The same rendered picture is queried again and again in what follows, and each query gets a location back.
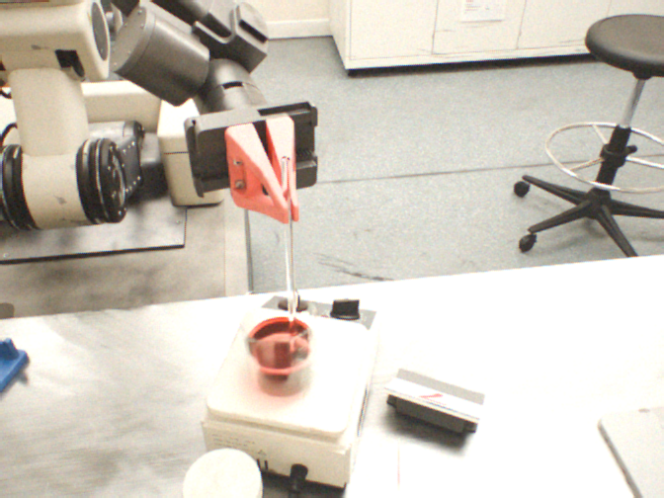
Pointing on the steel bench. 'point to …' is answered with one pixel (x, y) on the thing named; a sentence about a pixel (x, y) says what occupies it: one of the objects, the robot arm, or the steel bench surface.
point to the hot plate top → (331, 382)
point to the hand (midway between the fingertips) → (288, 208)
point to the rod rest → (10, 361)
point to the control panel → (350, 320)
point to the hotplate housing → (287, 465)
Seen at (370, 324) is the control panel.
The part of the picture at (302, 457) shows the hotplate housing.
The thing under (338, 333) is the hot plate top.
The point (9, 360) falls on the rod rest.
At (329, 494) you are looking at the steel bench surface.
